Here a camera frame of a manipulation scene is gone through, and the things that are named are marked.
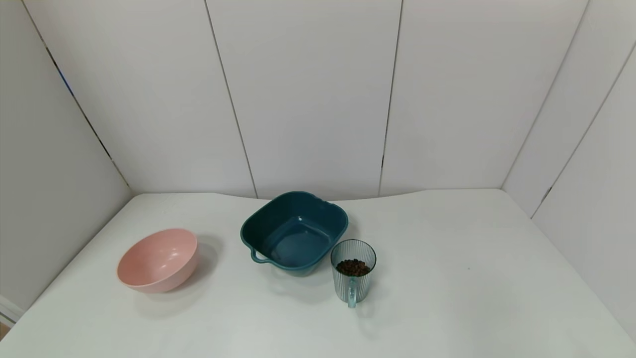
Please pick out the brown coffee beans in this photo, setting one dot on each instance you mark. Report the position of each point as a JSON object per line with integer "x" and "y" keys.
{"x": 353, "y": 267}

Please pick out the ribbed transparent blue cup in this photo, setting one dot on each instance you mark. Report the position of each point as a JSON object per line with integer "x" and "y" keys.
{"x": 354, "y": 288}

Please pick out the pink round bowl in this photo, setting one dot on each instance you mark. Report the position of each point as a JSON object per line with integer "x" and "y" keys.
{"x": 159, "y": 261}

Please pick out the dark teal square basin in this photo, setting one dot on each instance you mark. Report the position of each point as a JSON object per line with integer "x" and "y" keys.
{"x": 293, "y": 233}

